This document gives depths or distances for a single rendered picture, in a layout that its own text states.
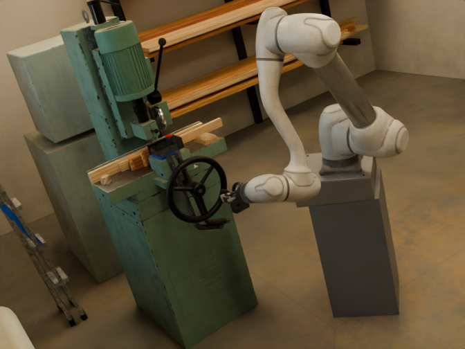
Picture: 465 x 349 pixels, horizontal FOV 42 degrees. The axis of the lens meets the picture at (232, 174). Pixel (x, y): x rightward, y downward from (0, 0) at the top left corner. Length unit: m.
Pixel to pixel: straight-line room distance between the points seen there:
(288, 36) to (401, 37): 4.15
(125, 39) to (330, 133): 0.93
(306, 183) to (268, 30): 0.58
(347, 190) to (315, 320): 0.71
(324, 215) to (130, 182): 0.84
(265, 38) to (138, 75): 0.69
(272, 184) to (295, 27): 0.55
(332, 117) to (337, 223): 0.46
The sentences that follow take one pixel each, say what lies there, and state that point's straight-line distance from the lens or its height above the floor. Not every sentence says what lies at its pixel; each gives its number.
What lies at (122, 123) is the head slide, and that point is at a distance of 2.81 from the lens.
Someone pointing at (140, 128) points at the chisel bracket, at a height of 1.06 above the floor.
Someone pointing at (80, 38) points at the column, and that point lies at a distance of 2.81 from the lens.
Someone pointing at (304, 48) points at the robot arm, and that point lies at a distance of 2.06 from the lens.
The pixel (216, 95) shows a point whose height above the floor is 0.53.
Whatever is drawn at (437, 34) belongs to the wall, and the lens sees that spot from 5.87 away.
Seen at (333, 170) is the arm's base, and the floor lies 0.72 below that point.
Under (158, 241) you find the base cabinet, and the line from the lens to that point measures 2.72.
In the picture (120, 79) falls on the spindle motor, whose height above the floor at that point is 1.29.
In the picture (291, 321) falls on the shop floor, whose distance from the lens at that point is 2.99.
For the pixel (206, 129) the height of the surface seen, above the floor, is 0.92.
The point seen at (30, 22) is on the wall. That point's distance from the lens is 4.90.
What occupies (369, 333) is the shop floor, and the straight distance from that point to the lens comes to 2.83.
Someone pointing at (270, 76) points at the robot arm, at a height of 1.26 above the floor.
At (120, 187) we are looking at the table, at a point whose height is 0.90.
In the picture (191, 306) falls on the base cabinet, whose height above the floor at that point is 0.20.
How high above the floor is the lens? 1.80
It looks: 22 degrees down
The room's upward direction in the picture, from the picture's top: 15 degrees counter-clockwise
